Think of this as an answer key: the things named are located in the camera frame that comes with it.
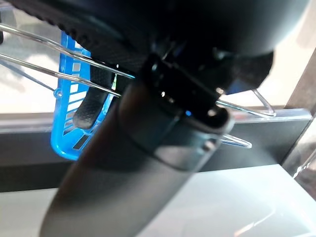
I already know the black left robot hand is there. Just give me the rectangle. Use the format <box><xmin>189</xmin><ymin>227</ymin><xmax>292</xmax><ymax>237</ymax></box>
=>
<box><xmin>4</xmin><ymin>0</ymin><xmax>309</xmax><ymax>237</ymax></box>

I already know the black shelf board clear rail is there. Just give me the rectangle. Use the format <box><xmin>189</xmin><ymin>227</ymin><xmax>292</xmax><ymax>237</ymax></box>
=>
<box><xmin>137</xmin><ymin>162</ymin><xmax>316</xmax><ymax>237</ymax></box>

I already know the blue plastic shopping basket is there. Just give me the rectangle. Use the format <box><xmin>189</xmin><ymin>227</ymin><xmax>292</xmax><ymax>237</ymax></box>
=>
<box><xmin>0</xmin><ymin>23</ymin><xmax>277</xmax><ymax>161</ymax></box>

